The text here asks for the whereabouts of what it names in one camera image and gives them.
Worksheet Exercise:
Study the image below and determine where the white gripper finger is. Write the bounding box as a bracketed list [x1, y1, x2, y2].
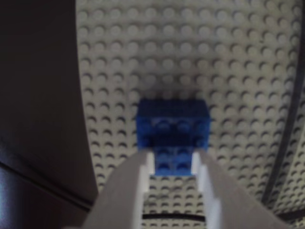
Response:
[192, 149, 291, 229]
[81, 150, 156, 229]

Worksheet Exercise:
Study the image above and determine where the blue lego cube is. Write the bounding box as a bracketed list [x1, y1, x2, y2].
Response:
[136, 98, 212, 177]

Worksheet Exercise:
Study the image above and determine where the grey studded lego baseplate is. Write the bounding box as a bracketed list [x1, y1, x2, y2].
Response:
[75, 0, 305, 229]

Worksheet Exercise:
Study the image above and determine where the black camera cable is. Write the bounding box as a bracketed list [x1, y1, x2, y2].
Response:
[0, 161, 305, 221]

